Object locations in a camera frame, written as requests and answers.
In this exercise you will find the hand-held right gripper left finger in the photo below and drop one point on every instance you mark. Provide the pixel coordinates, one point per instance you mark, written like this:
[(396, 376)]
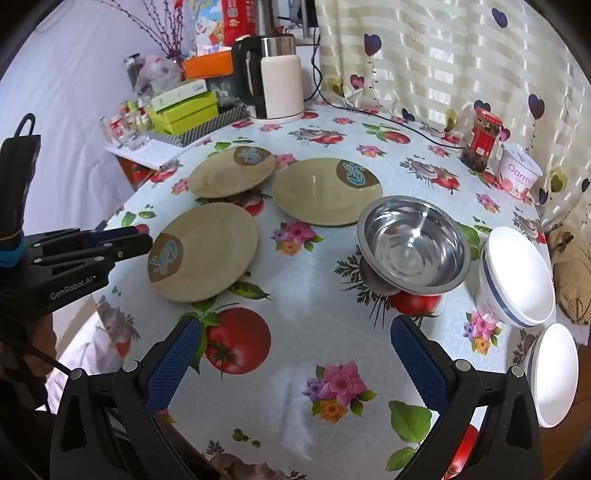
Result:
[(173, 364)]

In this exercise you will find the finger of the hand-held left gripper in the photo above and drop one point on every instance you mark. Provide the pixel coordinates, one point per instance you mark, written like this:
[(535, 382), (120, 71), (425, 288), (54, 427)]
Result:
[(106, 233), (129, 247)]

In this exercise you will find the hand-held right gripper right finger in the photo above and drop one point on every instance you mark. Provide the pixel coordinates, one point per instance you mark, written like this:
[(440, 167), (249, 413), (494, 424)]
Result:
[(418, 364)]

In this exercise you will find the stainless steel bowl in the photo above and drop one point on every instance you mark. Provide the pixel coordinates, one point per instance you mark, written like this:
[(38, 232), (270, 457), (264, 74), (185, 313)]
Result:
[(411, 244)]

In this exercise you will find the white bowl blue stripe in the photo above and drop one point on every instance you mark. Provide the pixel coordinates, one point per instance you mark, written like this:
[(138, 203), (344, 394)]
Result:
[(556, 374), (517, 272)]

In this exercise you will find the large tan plate blue print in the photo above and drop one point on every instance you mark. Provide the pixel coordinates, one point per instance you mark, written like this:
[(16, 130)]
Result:
[(314, 194)]

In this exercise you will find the orange wooden cabinet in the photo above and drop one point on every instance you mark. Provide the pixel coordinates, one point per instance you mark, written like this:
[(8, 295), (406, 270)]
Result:
[(134, 173)]

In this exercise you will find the white paper sheets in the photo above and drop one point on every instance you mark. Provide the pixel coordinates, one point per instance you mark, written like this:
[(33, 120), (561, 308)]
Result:
[(147, 157)]

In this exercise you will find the clear glass cup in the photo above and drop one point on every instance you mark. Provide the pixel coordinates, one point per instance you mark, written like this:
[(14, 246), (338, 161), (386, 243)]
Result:
[(137, 140)]

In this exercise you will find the group of small bottles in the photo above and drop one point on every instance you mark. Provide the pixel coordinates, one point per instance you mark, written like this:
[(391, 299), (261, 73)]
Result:
[(122, 120)]

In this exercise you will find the vegetable print tablecloth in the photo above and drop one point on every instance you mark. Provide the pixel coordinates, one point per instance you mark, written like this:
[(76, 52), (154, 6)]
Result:
[(314, 300)]

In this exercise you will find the green box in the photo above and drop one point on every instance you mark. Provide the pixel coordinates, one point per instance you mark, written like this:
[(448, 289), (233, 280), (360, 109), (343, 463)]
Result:
[(184, 115)]

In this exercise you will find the black white striped tray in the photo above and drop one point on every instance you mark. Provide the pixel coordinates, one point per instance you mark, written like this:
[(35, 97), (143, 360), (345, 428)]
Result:
[(217, 122)]

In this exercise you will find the white flat box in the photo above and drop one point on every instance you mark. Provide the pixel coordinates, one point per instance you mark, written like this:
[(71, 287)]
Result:
[(178, 94)]

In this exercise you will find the glass jar dark contents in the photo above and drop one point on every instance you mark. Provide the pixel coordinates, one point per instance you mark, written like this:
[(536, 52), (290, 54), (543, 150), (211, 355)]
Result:
[(133, 69)]

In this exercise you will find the clear plastic bag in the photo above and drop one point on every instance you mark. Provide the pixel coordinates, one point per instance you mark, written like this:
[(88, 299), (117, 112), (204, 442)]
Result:
[(159, 74)]

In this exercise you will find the brown cloth bag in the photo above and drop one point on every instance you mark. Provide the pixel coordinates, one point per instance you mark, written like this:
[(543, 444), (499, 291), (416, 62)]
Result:
[(575, 272)]

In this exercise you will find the orange box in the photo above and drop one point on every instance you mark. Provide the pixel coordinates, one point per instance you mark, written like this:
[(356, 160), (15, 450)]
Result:
[(207, 65)]

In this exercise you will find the purple flower branches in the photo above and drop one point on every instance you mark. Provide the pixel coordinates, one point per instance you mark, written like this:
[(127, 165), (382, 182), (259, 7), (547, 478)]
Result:
[(171, 32)]

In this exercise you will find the white yogurt cup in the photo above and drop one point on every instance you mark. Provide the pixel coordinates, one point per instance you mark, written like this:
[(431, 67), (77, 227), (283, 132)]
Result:
[(519, 173)]

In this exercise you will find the white black electric kettle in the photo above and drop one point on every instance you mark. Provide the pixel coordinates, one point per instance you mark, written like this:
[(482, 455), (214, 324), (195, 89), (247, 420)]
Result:
[(281, 87)]

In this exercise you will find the red lid sauce jar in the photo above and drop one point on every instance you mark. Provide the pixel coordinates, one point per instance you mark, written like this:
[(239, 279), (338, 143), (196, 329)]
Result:
[(481, 143)]

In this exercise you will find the cartoon printed package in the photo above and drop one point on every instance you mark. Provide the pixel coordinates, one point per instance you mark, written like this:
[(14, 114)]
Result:
[(210, 23)]

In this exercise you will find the silver framed mirror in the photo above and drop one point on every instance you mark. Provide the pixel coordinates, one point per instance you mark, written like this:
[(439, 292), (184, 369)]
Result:
[(277, 16)]

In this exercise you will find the cream curtain heart print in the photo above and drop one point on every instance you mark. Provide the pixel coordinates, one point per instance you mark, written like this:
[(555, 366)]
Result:
[(438, 55)]

